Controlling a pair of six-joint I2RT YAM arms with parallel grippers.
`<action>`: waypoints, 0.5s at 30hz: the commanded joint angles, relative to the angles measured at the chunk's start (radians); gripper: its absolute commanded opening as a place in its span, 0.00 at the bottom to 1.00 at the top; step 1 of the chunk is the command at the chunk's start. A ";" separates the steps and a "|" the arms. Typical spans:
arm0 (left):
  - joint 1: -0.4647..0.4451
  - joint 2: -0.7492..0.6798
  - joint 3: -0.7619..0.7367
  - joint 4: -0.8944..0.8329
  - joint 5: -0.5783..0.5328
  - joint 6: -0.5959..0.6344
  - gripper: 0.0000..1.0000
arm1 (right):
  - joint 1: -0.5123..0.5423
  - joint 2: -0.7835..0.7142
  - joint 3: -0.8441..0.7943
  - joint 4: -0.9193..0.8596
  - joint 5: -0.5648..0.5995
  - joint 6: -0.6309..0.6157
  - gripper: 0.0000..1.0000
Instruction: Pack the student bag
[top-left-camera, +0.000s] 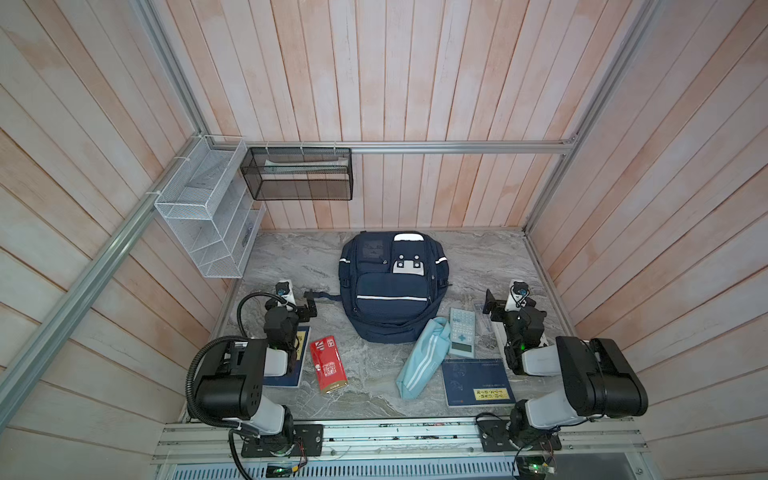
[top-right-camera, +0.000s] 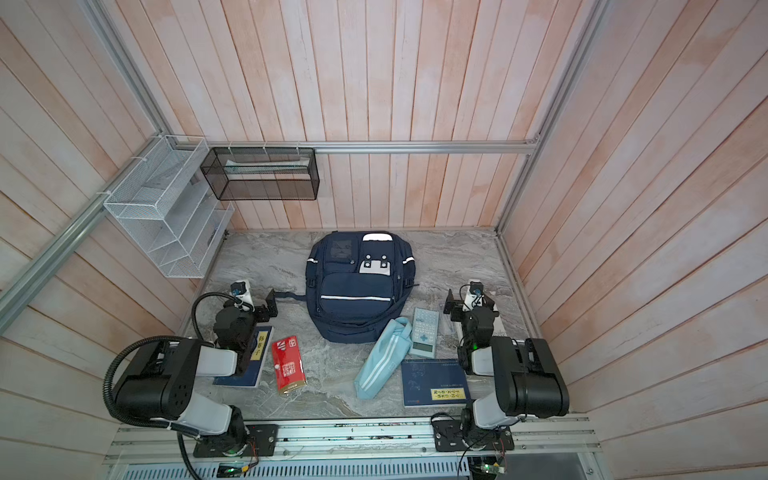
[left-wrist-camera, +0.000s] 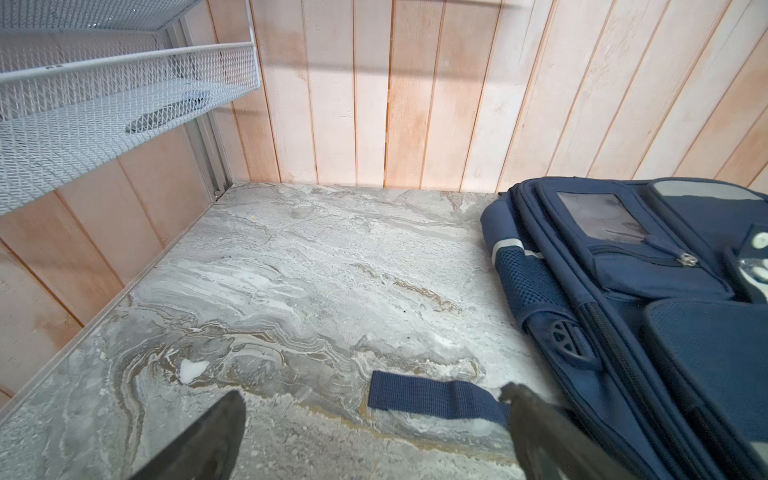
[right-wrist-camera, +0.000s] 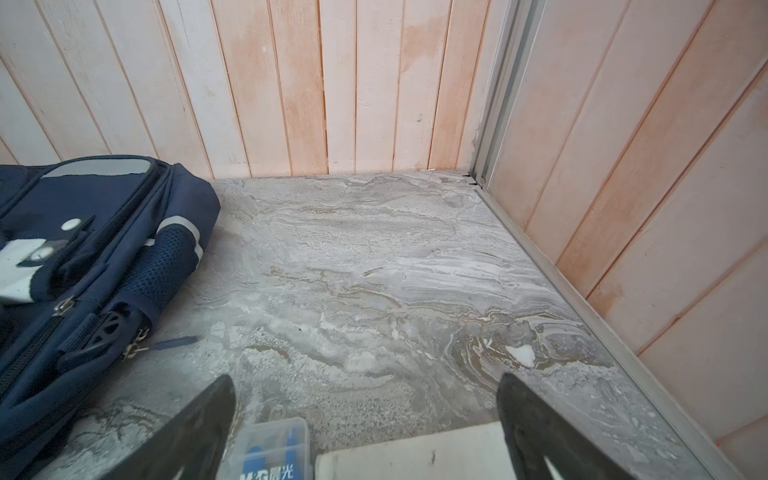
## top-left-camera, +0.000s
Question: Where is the light blue pencil pouch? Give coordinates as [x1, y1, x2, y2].
[396, 317, 452, 400]

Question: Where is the black mesh wall basket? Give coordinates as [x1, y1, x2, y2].
[240, 147, 354, 201]

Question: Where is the white book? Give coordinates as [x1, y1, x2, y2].
[491, 322, 552, 364]

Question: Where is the light green calculator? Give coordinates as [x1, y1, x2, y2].
[449, 308, 476, 359]

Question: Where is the horizontal aluminium wall rail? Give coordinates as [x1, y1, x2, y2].
[244, 140, 575, 155]

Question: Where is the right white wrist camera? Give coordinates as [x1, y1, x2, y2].
[505, 280, 530, 311]

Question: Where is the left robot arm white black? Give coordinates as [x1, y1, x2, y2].
[185, 282, 317, 457]

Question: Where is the navy blue student backpack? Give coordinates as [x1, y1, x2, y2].
[314, 231, 450, 344]

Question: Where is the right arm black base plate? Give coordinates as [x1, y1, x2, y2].
[475, 416, 563, 453]

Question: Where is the red rectangular box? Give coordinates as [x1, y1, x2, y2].
[310, 336, 348, 394]

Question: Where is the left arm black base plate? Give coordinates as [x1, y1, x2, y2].
[240, 424, 324, 460]

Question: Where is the blue book yellow spine label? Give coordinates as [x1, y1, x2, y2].
[264, 326, 311, 388]

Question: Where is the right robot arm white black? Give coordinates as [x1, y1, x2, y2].
[483, 282, 649, 450]

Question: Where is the left black corrugated cable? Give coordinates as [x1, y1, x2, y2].
[185, 291, 289, 430]

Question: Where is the white wire mesh shelf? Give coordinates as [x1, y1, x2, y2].
[155, 135, 264, 279]

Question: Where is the aluminium front rail frame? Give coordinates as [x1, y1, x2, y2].
[149, 416, 661, 480]

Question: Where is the blue book yellow front label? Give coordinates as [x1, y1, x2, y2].
[442, 358, 515, 408]

